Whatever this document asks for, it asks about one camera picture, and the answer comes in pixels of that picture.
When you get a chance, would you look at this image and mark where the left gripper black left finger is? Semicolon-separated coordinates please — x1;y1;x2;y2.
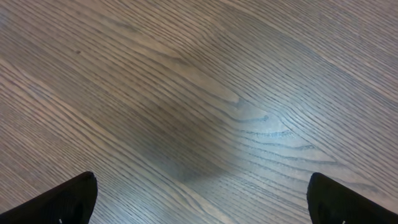
1;171;98;224

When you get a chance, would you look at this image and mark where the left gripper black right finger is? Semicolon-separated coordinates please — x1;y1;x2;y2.
307;172;397;224

